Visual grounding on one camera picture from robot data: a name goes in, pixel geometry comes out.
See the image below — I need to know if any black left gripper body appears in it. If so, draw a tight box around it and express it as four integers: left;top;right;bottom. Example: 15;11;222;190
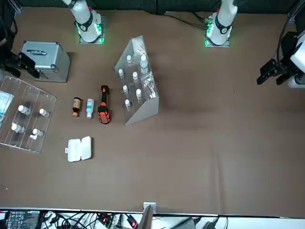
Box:
274;31;298;73

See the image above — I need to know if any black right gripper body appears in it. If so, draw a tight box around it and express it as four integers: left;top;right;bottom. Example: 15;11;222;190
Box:
3;53;21;76

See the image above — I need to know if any black orange barcode scanner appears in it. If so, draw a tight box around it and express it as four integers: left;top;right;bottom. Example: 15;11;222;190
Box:
97;84;112;125

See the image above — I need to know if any brown medicine bottle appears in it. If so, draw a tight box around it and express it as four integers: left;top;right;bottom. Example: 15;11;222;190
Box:
72;96;82;118

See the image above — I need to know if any white medicine bottle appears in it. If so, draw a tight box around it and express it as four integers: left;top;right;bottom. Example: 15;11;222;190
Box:
85;98;95;119

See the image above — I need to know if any clear acrylic slanted organizer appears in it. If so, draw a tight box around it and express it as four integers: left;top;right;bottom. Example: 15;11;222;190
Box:
0;76;58;154

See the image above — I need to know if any silver aluminium carrying case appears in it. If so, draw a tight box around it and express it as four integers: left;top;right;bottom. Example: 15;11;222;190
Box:
20;41;71;83

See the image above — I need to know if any white and teal packet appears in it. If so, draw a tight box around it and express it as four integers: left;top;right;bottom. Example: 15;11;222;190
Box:
0;92;14;118

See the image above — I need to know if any green connector block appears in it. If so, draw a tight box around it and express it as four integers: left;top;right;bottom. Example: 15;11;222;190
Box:
202;18;214;31

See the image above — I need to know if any white plastic pill case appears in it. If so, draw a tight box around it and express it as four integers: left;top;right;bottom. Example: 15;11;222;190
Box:
64;135;92;163

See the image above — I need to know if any white flat packet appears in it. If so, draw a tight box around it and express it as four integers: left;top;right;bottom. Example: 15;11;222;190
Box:
132;39;146;55

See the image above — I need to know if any clear bottle with green label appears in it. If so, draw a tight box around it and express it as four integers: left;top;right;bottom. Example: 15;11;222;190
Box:
140;54;149;74

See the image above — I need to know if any clear packet of swabs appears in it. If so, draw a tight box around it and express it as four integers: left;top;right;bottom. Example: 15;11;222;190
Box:
141;73;158;99

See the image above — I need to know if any clear acrylic tiered shelf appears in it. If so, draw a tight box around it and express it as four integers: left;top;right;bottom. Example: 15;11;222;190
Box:
114;35;160;126

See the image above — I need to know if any black labelled power adapter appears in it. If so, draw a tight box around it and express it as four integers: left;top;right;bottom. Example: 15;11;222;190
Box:
4;209;41;229

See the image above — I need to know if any grey power adapter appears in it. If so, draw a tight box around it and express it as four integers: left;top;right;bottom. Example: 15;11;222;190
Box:
171;216;200;229

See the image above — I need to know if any aluminium edge rail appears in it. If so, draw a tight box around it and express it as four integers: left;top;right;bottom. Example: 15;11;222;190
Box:
10;0;23;15

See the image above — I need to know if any black base cable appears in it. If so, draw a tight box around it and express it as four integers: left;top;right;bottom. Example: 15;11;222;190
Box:
164;10;210;30

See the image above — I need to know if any aluminium profile post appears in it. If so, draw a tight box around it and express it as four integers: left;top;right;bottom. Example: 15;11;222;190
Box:
139;202;157;229

